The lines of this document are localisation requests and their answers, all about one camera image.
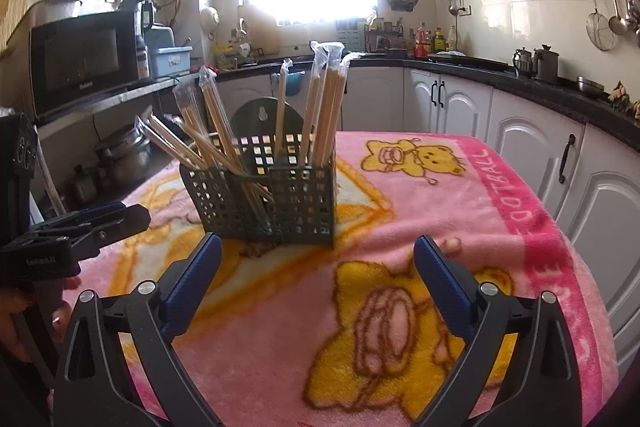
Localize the steel teapot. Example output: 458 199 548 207
512 48 534 78

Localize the wire skimmer strainer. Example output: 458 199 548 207
586 0 616 52

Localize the dark metal kettle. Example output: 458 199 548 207
533 44 559 83

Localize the person's left hand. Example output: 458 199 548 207
0 275 81 362

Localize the steel ladle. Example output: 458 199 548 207
608 0 628 36

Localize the steel pot on shelf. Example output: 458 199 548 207
94 124 152 187

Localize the chopsticks pair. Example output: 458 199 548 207
171 81 274 223
298 41 333 167
311 42 346 167
134 116 206 170
198 66 244 176
273 58 293 158

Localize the black microwave oven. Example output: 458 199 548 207
29 11 142 119

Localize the dark green utensil basket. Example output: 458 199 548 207
180 98 335 246

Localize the light blue plastic box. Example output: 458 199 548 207
150 46 193 78

